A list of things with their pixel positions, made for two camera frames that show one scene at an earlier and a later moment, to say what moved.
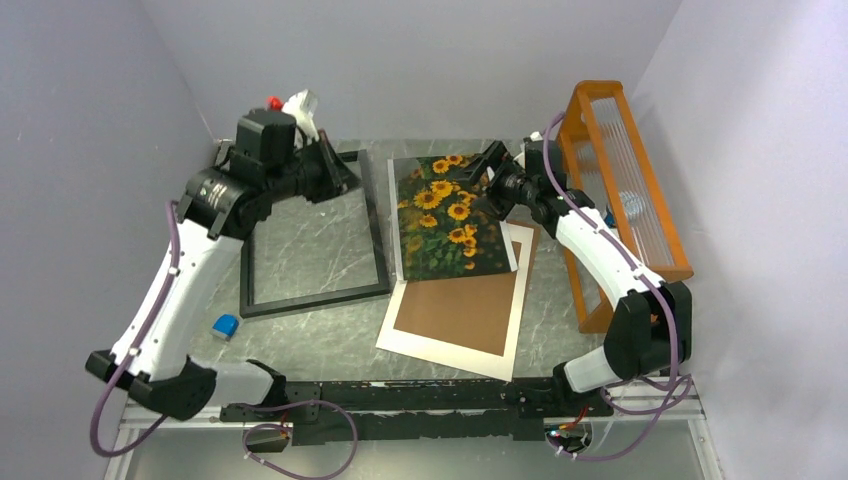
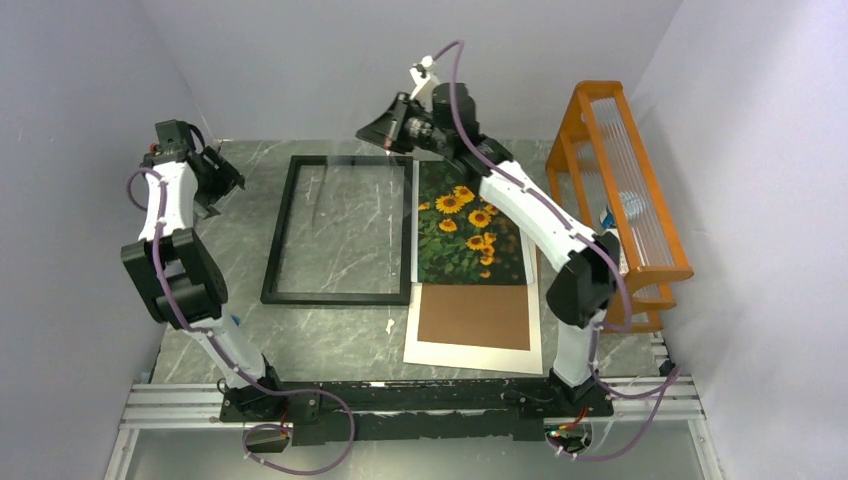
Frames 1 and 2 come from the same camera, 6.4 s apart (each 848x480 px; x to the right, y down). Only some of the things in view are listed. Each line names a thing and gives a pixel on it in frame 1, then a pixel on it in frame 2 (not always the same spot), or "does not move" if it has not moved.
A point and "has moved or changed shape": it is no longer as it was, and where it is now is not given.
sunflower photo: (438, 230) has moved or changed shape
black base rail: (445, 410) does not move
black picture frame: (359, 163) to (341, 298)
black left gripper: (338, 177) to (227, 178)
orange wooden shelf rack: (607, 163) does not move
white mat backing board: (471, 321) has moved or changed shape
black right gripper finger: (473, 170) to (385, 130)
